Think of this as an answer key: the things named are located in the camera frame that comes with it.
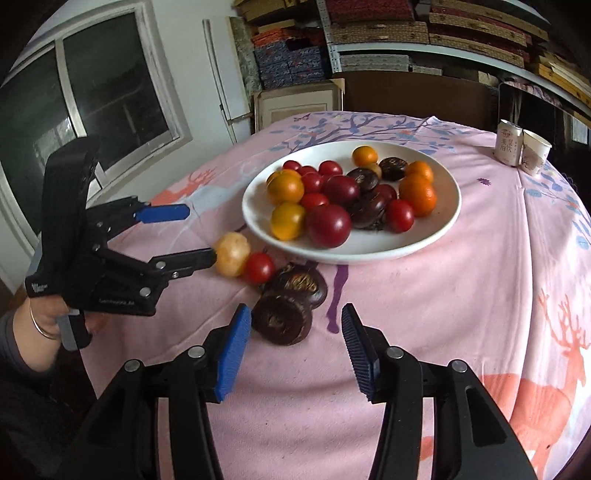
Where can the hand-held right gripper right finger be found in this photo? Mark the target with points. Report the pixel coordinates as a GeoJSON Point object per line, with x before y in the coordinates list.
{"type": "Point", "coordinates": [358, 355]}

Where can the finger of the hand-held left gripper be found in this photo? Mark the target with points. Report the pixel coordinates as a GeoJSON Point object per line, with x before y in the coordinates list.
{"type": "Point", "coordinates": [184, 261]}
{"type": "Point", "coordinates": [164, 213]}

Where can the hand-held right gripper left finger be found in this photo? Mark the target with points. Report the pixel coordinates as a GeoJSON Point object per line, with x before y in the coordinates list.
{"type": "Point", "coordinates": [233, 355]}

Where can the pale yellow cherry tomato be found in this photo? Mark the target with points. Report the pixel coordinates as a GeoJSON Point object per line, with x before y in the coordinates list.
{"type": "Point", "coordinates": [233, 254]}

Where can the white oval plate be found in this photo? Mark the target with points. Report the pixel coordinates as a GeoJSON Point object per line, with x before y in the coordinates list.
{"type": "Point", "coordinates": [369, 249]}

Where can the dark red cherry tomato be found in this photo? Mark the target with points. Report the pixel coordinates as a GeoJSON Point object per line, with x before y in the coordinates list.
{"type": "Point", "coordinates": [340, 190]}
{"type": "Point", "coordinates": [387, 193]}

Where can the orange cherry tomato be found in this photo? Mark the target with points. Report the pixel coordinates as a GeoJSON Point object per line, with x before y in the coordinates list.
{"type": "Point", "coordinates": [418, 196]}
{"type": "Point", "coordinates": [276, 174]}
{"type": "Point", "coordinates": [364, 156]}
{"type": "Point", "coordinates": [285, 188]}
{"type": "Point", "coordinates": [421, 170]}

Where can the person's left forearm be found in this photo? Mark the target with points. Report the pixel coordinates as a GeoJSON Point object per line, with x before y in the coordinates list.
{"type": "Point", "coordinates": [27, 346]}

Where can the person's left hand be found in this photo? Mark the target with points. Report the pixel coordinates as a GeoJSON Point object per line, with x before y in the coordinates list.
{"type": "Point", "coordinates": [46, 314]}

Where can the pink deer print tablecloth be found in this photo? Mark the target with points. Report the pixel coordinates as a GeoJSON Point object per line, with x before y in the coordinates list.
{"type": "Point", "coordinates": [438, 300]}

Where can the white framed window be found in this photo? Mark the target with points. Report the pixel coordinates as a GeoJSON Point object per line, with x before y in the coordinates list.
{"type": "Point", "coordinates": [115, 92]}

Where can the white board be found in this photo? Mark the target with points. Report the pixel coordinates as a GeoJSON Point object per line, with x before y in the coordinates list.
{"type": "Point", "coordinates": [221, 83]}

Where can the grey marble slab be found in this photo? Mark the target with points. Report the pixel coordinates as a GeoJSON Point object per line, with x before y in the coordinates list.
{"type": "Point", "coordinates": [242, 60]}

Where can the stack of blue patterned boxes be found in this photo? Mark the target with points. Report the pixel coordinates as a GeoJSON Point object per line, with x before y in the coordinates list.
{"type": "Point", "coordinates": [286, 64]}

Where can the white metal shelf rack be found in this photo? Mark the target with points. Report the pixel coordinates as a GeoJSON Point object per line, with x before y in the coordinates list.
{"type": "Point", "coordinates": [333, 55]}

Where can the pile of tan boxes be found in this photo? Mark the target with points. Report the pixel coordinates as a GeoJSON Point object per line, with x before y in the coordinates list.
{"type": "Point", "coordinates": [277, 9]}

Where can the white drink can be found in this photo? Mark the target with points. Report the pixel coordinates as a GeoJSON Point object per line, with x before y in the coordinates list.
{"type": "Point", "coordinates": [508, 143]}

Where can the brown wooden cabinet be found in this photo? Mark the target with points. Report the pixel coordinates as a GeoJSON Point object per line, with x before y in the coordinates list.
{"type": "Point", "coordinates": [415, 97]}

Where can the white paper cup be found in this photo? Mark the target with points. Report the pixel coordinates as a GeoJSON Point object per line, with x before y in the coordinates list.
{"type": "Point", "coordinates": [535, 154]}

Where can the stack of woven boxes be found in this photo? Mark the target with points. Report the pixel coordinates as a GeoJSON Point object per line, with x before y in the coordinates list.
{"type": "Point", "coordinates": [378, 32]}

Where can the stack of yellow wooden boxes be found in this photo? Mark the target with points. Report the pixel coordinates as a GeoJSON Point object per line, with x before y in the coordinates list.
{"type": "Point", "coordinates": [554, 69]}

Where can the pale picture frame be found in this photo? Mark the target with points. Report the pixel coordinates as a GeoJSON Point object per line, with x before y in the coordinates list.
{"type": "Point", "coordinates": [295, 106]}

